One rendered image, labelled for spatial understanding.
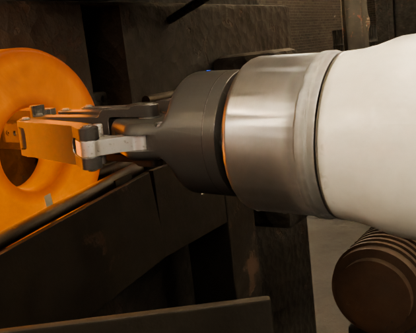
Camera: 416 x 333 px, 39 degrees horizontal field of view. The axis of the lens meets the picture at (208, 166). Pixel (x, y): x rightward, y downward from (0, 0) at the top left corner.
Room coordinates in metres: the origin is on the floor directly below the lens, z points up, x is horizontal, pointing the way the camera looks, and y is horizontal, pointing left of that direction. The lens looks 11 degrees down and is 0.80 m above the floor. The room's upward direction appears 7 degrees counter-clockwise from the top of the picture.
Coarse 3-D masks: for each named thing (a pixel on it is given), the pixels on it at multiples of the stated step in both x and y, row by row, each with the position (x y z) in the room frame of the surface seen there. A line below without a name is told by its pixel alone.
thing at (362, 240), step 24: (360, 240) 0.77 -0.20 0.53; (384, 240) 0.75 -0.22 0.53; (408, 240) 0.76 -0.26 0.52; (336, 264) 0.77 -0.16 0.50; (360, 264) 0.73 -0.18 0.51; (384, 264) 0.71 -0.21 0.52; (408, 264) 0.71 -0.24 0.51; (336, 288) 0.76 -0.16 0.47; (360, 288) 0.73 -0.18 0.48; (384, 288) 0.71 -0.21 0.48; (408, 288) 0.69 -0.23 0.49; (360, 312) 0.73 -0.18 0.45; (384, 312) 0.71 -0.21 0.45; (408, 312) 0.69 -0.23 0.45
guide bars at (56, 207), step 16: (112, 176) 0.50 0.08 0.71; (128, 176) 0.51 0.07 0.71; (80, 192) 0.46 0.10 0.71; (96, 192) 0.47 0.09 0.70; (48, 208) 0.44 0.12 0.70; (64, 208) 0.44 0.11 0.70; (16, 224) 0.41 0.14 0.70; (32, 224) 0.42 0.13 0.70; (0, 240) 0.39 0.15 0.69; (16, 240) 0.40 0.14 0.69
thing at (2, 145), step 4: (16, 112) 0.44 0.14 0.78; (20, 112) 0.44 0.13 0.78; (24, 112) 0.44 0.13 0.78; (28, 112) 0.44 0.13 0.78; (12, 116) 0.45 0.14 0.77; (16, 116) 0.44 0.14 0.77; (20, 116) 0.44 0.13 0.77; (24, 116) 0.44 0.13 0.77; (28, 116) 0.44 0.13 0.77; (8, 120) 0.45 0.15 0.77; (12, 120) 0.45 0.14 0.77; (16, 120) 0.44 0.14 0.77; (0, 140) 0.46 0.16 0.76; (0, 144) 0.46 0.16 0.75; (4, 144) 0.45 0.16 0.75; (8, 144) 0.45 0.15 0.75; (12, 144) 0.45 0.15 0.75; (16, 144) 0.45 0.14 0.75; (0, 148) 0.46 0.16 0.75; (4, 148) 0.45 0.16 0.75; (8, 148) 0.45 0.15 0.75; (12, 148) 0.45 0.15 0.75; (16, 148) 0.45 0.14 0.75
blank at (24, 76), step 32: (0, 64) 0.43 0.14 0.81; (32, 64) 0.45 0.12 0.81; (64, 64) 0.48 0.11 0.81; (0, 96) 0.42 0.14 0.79; (32, 96) 0.45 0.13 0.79; (64, 96) 0.48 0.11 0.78; (0, 128) 0.42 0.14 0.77; (0, 192) 0.42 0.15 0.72; (32, 192) 0.44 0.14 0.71; (64, 192) 0.47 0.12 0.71; (0, 224) 0.41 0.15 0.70
